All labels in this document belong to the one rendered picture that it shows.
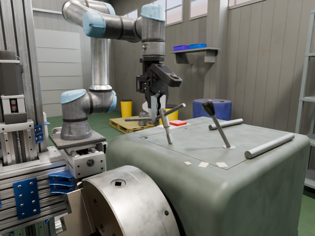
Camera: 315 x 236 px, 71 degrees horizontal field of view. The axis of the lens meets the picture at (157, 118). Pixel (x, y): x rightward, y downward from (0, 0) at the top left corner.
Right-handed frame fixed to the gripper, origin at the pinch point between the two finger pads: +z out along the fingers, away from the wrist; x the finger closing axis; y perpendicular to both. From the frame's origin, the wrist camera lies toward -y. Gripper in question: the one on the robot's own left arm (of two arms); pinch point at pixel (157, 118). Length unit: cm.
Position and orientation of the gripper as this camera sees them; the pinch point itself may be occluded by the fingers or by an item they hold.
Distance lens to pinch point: 74.8
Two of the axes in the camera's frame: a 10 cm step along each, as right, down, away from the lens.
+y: -6.6, -1.6, 7.4
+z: 0.0, 9.8, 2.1
